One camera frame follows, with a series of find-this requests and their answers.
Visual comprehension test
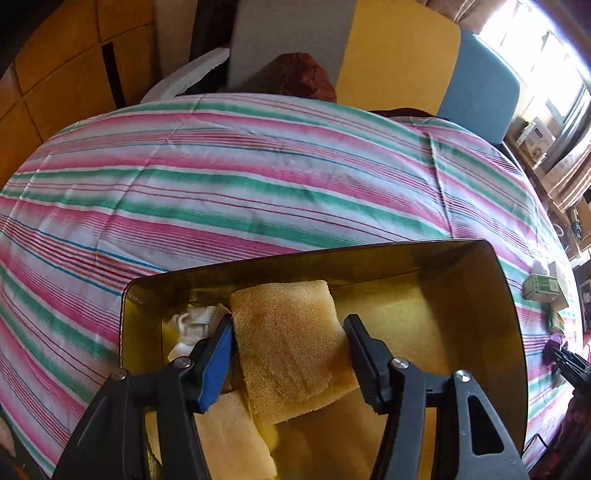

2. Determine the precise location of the cream white carton box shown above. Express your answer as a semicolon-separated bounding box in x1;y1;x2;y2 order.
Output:
549;261;569;312

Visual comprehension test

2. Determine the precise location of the white appliance box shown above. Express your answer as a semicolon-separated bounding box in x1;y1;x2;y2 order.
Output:
514;117;555;164

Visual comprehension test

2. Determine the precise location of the striped bed sheet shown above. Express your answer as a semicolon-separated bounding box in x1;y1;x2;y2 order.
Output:
1;94;581;474

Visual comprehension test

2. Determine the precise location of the purple foil sachet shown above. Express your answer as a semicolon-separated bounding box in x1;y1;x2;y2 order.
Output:
542;333;564;365

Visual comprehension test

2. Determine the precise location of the dark red cushion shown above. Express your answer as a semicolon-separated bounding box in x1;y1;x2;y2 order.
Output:
238;52;337;103

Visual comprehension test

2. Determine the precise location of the black power cable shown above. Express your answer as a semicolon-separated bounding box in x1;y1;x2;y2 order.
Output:
523;432;555;458

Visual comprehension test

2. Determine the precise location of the grey yellow blue armchair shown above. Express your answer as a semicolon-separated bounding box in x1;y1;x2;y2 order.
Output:
142;1;520;145

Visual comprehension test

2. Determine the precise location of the patterned window curtain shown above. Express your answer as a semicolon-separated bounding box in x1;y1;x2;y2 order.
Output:
541;85;590;211

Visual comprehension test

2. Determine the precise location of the gold metal tin box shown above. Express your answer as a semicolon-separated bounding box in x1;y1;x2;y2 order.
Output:
118;239;529;480

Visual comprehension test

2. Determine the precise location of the green yellow snack packet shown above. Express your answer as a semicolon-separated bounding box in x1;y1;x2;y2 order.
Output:
548;311;565;336

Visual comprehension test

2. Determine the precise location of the yellow sponge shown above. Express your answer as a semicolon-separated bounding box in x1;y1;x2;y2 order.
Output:
229;280;359;424
194;391;276;479

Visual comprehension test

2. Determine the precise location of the wooden wardrobe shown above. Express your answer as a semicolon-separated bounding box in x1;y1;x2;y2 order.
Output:
1;1;161;182

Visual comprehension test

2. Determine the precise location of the green white medicine box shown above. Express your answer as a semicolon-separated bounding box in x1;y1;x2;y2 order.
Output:
522;273;561;303

